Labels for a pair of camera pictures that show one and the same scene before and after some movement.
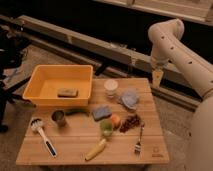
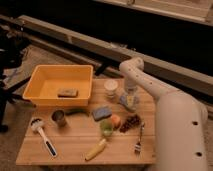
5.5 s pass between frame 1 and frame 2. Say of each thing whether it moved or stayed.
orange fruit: stayed
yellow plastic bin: stayed
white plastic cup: stayed
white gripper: moved
